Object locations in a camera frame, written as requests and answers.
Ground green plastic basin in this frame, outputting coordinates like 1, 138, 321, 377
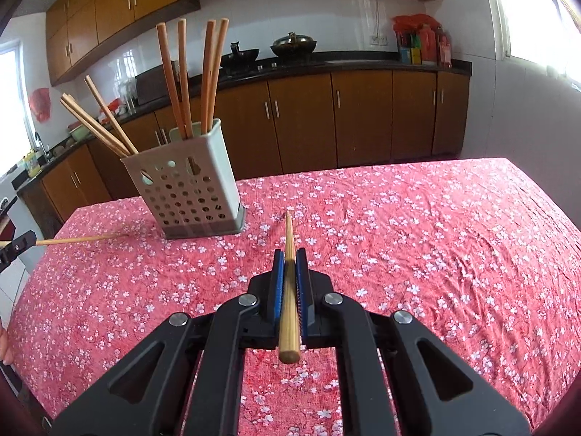
68, 122, 98, 145

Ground red floral tablecloth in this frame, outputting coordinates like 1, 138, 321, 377
0, 157, 577, 436

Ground side window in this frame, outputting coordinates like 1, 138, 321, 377
0, 41, 33, 160

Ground dark countertop appliance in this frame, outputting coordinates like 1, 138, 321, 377
135, 64, 182, 105

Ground red plastic bag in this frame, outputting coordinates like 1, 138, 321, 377
393, 13, 441, 33

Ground bright window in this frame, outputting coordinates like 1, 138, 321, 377
483, 0, 581, 96

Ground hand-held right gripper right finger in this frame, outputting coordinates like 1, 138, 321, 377
295, 247, 532, 436

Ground wooden wall cabinets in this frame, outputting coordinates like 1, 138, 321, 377
45, 0, 200, 87

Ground grey perforated chopstick holder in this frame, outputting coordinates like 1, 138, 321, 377
120, 118, 247, 240

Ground colourful seasoning box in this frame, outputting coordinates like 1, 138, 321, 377
397, 32, 423, 64

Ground red labelled bottle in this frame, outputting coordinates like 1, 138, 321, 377
436, 32, 453, 69

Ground black wok with lid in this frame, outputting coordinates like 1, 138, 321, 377
270, 32, 317, 58

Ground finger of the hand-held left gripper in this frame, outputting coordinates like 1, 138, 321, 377
0, 231, 38, 270

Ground black kitchen countertop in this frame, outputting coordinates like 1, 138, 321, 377
11, 50, 473, 191

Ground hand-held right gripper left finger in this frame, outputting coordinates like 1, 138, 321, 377
50, 249, 287, 436

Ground glass jars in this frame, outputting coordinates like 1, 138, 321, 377
115, 77, 138, 110

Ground metal sink faucet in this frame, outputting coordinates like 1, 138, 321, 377
35, 132, 52, 164

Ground red hanging decoration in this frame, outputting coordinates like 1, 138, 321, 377
28, 87, 50, 123

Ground black gas stove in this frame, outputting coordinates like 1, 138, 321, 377
220, 57, 328, 76

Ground black wok with handle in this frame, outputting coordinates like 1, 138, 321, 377
222, 42, 260, 66

